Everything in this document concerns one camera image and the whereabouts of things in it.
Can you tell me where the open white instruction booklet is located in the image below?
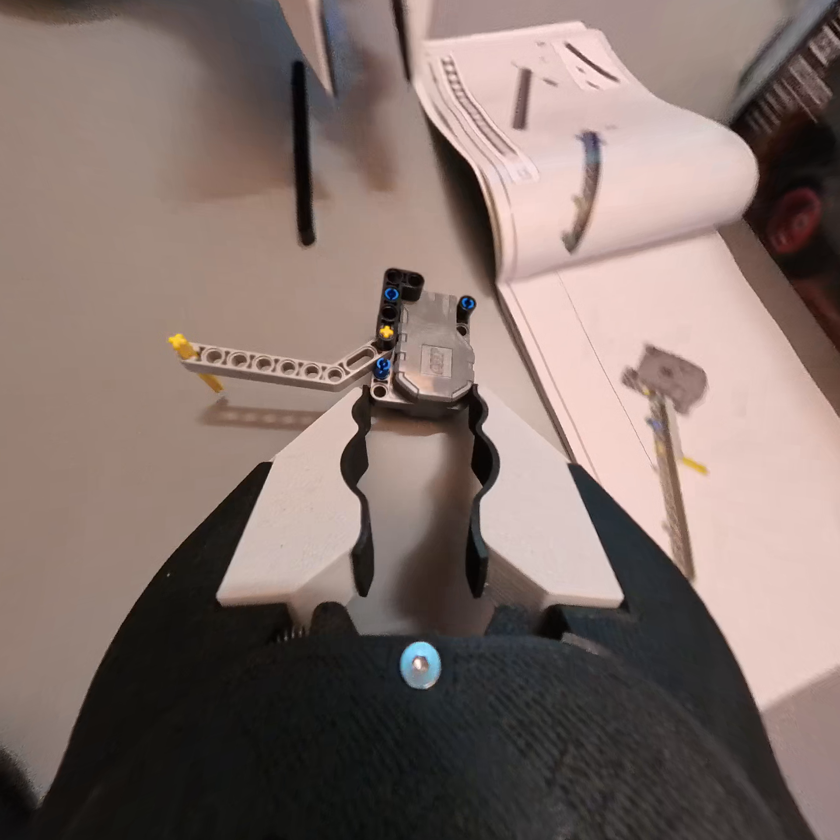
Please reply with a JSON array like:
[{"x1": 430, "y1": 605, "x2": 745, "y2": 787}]
[{"x1": 413, "y1": 23, "x2": 840, "y2": 713}]

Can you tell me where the black toy set box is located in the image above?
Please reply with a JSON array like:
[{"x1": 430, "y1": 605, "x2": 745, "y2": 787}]
[{"x1": 728, "y1": 0, "x2": 840, "y2": 342}]

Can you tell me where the grey toy brick motor assembly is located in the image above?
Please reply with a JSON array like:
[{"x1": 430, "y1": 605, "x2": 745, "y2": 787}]
[{"x1": 167, "y1": 268, "x2": 479, "y2": 421}]

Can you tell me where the grey desk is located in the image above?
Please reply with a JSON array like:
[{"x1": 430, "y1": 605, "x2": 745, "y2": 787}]
[{"x1": 0, "y1": 0, "x2": 840, "y2": 808}]

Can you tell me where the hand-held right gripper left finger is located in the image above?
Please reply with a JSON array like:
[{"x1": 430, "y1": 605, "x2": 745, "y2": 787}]
[{"x1": 215, "y1": 386, "x2": 376, "y2": 624}]

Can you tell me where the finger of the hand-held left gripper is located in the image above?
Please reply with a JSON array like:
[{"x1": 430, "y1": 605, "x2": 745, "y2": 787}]
[
  {"x1": 390, "y1": 0, "x2": 435, "y2": 83},
  {"x1": 279, "y1": 0, "x2": 342, "y2": 99}
]

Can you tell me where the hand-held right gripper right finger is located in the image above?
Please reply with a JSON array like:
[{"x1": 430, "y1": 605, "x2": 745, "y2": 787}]
[{"x1": 466, "y1": 385, "x2": 624, "y2": 621}]

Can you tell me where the long black toy brick beam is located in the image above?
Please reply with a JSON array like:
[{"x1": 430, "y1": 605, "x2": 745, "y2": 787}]
[{"x1": 290, "y1": 60, "x2": 317, "y2": 247}]

